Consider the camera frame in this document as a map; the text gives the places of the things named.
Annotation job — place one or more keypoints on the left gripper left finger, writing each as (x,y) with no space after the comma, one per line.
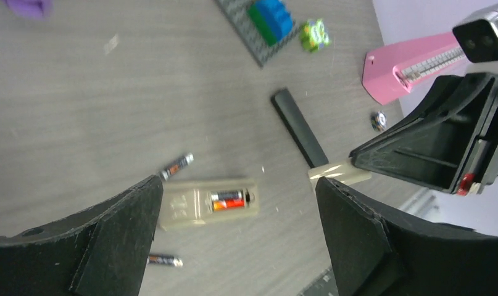
(101,250)

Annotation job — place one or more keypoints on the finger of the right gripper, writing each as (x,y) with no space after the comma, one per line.
(422,132)
(467,165)

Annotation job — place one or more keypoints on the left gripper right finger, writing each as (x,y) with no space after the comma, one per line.
(376,249)

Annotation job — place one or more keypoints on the beige battery cover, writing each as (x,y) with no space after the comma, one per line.
(343,172)

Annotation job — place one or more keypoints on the beige remote control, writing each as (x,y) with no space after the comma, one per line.
(188,203)

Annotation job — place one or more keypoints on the orange battery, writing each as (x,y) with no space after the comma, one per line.
(228,204)

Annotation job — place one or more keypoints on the black battery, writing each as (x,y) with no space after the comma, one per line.
(227,195)
(162,259)
(175,166)

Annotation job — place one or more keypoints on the black remote control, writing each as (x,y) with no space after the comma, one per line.
(300,131)

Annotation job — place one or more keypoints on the pink metronome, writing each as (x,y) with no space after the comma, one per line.
(390,72)

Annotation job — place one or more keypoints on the small patterned ball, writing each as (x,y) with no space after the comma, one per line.
(379,121)

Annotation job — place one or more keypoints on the green owl toy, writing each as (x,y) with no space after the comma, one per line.
(313,35)

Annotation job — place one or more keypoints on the blue lego brick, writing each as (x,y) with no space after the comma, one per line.
(272,20)

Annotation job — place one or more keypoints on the grey lego baseplate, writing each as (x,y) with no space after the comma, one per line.
(235,13)

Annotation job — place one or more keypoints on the purple plastic toy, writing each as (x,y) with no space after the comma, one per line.
(30,9)

